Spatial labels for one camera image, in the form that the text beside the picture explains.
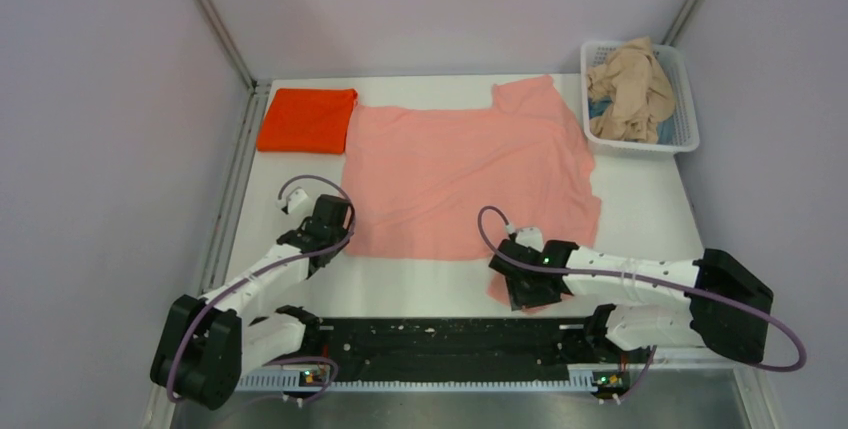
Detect pink t shirt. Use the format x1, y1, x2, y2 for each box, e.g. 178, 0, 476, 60
342, 75, 602, 262

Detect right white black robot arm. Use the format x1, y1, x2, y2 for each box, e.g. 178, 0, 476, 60
489, 238, 774, 365

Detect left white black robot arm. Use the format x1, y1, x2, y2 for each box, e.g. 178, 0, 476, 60
149, 194, 355, 410

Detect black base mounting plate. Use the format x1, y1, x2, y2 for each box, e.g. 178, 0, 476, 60
258, 317, 654, 384

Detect folded orange t shirt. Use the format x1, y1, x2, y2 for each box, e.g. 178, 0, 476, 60
256, 88, 358, 155

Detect right controller board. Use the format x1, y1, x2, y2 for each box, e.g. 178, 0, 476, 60
593, 372, 629, 391

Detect controller board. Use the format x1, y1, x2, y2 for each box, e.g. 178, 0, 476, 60
593, 372, 629, 391
298, 368, 332, 391

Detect left controller board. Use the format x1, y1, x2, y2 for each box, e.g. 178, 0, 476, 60
298, 368, 332, 391

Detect blue garment in basket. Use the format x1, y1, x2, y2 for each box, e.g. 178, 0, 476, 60
587, 97, 612, 120

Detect beige crumpled t shirt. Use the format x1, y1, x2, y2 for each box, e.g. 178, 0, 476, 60
586, 36, 676, 144

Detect white plastic basket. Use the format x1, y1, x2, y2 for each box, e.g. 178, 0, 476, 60
580, 41, 700, 155

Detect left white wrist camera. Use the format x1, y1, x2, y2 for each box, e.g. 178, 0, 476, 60
279, 187, 312, 215

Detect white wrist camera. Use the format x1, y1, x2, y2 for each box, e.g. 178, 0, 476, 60
506, 224, 545, 252
279, 187, 312, 215

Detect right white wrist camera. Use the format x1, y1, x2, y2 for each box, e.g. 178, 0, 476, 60
506, 224, 545, 252

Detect aluminium frame rail front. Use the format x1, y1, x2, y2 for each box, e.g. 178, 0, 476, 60
158, 323, 763, 394

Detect aluminium frame rail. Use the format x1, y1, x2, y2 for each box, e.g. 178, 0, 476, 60
158, 323, 763, 394
197, 80, 272, 294

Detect left aluminium frame rail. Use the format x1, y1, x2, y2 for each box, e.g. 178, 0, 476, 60
197, 80, 272, 294

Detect left corner aluminium post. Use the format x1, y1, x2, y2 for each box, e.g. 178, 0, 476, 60
194, 0, 257, 91

